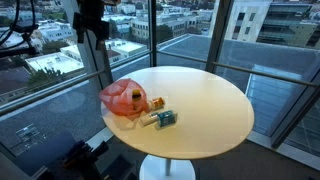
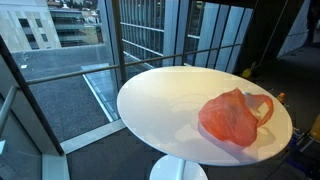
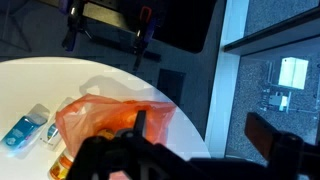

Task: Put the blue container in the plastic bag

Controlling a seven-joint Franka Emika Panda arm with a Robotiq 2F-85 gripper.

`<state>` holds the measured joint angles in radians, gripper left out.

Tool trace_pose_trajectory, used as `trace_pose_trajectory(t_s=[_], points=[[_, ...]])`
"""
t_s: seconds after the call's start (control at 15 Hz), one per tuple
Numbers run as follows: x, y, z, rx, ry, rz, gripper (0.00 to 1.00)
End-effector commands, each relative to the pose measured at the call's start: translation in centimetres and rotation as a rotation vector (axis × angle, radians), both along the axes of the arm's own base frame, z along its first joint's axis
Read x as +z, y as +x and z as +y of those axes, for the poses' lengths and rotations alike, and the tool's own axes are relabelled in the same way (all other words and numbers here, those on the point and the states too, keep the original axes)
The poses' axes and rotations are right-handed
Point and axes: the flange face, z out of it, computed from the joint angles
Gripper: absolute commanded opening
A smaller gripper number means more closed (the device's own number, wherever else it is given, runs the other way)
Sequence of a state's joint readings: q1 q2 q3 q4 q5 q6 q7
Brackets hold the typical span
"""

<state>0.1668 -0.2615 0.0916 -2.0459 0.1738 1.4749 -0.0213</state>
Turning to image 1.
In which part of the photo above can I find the blue container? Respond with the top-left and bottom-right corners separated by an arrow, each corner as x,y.
157,110 -> 178,128

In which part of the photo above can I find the pink plastic bag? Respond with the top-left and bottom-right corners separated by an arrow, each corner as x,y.
99,78 -> 148,117

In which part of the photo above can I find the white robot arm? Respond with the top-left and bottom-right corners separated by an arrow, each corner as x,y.
73,0 -> 121,50

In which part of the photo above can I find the orange pill bottle white cap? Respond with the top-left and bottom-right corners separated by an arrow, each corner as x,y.
148,97 -> 165,110

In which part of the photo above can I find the yellow-lidded brown bottle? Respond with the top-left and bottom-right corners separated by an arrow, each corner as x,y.
132,89 -> 142,110

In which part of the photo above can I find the round white table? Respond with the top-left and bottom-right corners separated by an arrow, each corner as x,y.
101,66 -> 254,180

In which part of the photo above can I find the dark equipment cart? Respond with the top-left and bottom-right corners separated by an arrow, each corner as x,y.
19,131 -> 138,180

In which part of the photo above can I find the black camera on stand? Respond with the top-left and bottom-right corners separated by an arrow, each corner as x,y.
0,20 -> 39,58

